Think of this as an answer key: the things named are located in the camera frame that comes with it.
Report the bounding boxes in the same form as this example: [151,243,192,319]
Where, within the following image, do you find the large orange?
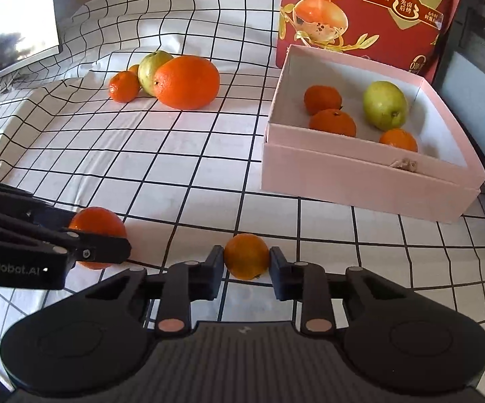
[153,55,221,110]

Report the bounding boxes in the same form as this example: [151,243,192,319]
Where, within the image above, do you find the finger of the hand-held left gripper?
[0,175,75,230]
[0,207,133,266]

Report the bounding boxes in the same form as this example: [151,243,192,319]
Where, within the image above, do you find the green guava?
[137,51,175,97]
[362,81,408,132]

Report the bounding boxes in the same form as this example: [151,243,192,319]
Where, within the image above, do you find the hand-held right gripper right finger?
[269,247,419,337]

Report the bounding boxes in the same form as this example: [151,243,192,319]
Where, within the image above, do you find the pink cardboard box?
[261,44,485,224]

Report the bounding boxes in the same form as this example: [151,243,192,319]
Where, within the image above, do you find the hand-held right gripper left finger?
[70,245,225,337]

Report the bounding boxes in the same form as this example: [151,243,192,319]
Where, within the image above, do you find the red snack bag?
[275,0,470,85]

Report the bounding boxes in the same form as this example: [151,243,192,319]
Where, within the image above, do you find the white black checked tablecloth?
[0,0,485,387]

